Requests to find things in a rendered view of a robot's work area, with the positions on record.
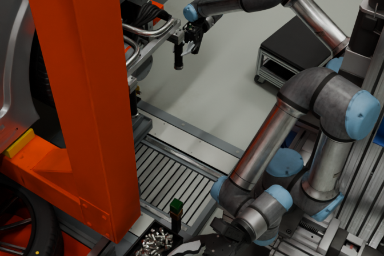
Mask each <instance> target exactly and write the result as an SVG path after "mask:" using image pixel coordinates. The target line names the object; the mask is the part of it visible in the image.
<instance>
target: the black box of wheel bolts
mask: <svg viewBox="0 0 384 256"><path fill-rule="evenodd" d="M181 244H183V237H182V236H180V235H179V234H177V233H175V232H174V231H172V230H171V229H169V228H168V227H166V226H165V225H163V224H162V223H160V222H158V221H157V220H156V219H155V220H153V221H152V223H151V224H150V225H149V226H148V227H147V229H146V230H145V231H144V232H143V233H142V234H141V235H140V237H139V238H138V239H137V240H136V241H135V242H134V243H133V245H132V246H131V247H130V248H129V249H128V251H127V252H126V253H125V254H124V255H123V256H167V255H168V254H169V253H171V252H172V251H173V250H174V249H176V248H177V247H178V246H180V245H181Z"/></svg>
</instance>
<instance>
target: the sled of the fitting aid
mask: <svg viewBox="0 0 384 256"><path fill-rule="evenodd" d="M139 115H141V116H142V122H141V123H140V124H139V125H138V126H137V127H136V128H135V129H134V131H133V139H134V148H135V147H136V146H137V145H138V144H139V143H140V141H141V140H143V138H144V137H145V136H146V135H147V134H148V132H149V131H150V130H151V129H152V128H153V121H152V119H151V118H149V117H147V116H145V115H143V114H141V113H139Z"/></svg>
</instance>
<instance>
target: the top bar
mask: <svg viewBox="0 0 384 256"><path fill-rule="evenodd" d="M180 26H181V20H180V19H178V23H177V24H176V25H175V26H174V27H172V26H171V27H170V28H169V29H168V30H167V31H166V32H164V33H163V34H161V35H159V36H157V37H155V38H154V39H152V40H151V41H150V42H149V43H148V44H147V45H146V46H145V47H144V48H143V49H142V50H141V52H140V55H139V57H138V59H137V60H136V61H135V62H134V63H133V64H132V65H131V66H130V67H129V68H128V70H129V71H128V72H127V77H129V76H130V75H131V74H132V73H133V72H134V71H135V70H136V69H137V68H139V67H140V65H141V64H143V63H144V61H145V60H147V59H148V57H149V56H151V55H152V53H153V52H155V51H156V49H157V48H159V47H160V45H161V44H163V43H164V41H165V40H167V39H168V37H169V36H171V35H172V33H173V32H175V31H176V30H177V29H178V28H179V27H180Z"/></svg>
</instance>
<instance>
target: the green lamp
mask: <svg viewBox="0 0 384 256"><path fill-rule="evenodd" d="M182 208H183V202H182V201H180V200H178V199H176V198H174V199H173V201H172V202H171V204H170V210H171V211H172V212H174V213H176V214H179V212H180V211H181V210H182Z"/></svg>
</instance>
